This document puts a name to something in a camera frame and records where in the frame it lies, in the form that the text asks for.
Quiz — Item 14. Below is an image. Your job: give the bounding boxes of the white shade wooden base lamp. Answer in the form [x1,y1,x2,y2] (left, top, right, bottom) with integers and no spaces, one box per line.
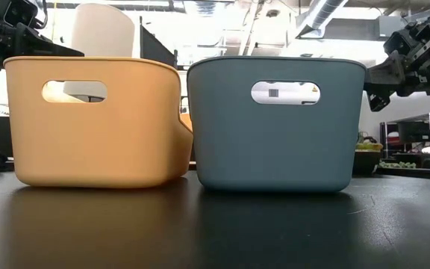
[62,2,137,104]

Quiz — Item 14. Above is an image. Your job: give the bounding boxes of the orange plastic bin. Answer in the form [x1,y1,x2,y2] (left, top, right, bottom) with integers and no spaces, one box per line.
[2,55,194,189]

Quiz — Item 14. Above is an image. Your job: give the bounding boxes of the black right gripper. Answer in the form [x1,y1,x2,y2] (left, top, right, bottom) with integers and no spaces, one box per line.
[364,4,430,113]

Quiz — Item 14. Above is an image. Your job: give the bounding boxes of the black partition panel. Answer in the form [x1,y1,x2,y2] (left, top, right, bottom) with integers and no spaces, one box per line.
[140,25,178,69]

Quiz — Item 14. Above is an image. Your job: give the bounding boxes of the blue plastic bin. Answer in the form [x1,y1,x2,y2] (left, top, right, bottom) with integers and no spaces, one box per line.
[186,55,367,194]

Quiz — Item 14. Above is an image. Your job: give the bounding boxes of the silver ventilation duct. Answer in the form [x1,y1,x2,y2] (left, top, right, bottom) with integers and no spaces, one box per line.
[296,0,350,39]

